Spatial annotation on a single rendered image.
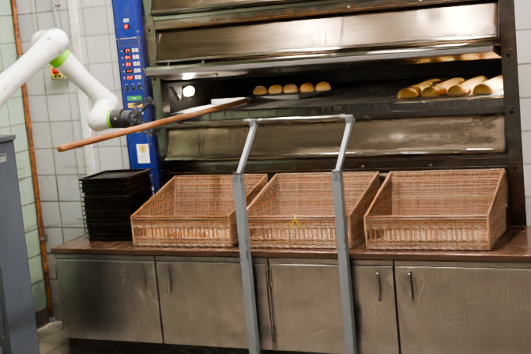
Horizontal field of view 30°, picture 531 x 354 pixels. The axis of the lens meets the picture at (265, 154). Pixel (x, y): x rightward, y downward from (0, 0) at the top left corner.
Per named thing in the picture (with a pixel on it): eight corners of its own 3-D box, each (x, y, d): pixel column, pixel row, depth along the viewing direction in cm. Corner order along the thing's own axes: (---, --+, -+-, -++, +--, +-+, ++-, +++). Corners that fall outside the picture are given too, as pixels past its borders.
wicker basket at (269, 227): (280, 225, 509) (275, 172, 505) (385, 226, 485) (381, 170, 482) (239, 248, 465) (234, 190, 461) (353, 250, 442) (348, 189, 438)
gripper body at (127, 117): (127, 109, 481) (144, 107, 478) (128, 126, 481) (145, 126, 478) (120, 109, 474) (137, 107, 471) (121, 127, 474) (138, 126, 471)
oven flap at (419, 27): (158, 65, 525) (160, 29, 528) (498, 40, 450) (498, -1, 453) (154, 62, 521) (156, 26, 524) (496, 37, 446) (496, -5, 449)
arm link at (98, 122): (88, 136, 484) (80, 119, 477) (97, 119, 493) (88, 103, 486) (114, 134, 479) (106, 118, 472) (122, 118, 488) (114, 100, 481)
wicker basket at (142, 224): (179, 225, 534) (174, 175, 530) (274, 225, 510) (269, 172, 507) (130, 246, 490) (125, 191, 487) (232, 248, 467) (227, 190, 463)
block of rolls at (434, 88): (427, 88, 544) (427, 78, 544) (515, 83, 524) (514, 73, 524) (395, 99, 490) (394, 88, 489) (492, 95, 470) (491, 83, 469)
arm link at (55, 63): (31, 43, 463) (47, 24, 467) (22, 43, 474) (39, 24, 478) (58, 69, 471) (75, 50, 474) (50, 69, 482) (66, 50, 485)
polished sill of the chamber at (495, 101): (169, 120, 535) (168, 113, 534) (506, 104, 459) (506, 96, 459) (163, 122, 529) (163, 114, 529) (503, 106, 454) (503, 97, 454)
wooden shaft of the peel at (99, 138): (62, 152, 398) (61, 144, 398) (56, 152, 400) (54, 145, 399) (249, 103, 551) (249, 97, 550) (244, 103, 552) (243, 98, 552)
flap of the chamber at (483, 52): (145, 76, 512) (165, 80, 531) (492, 51, 438) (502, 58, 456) (145, 71, 513) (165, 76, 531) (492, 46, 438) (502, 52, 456)
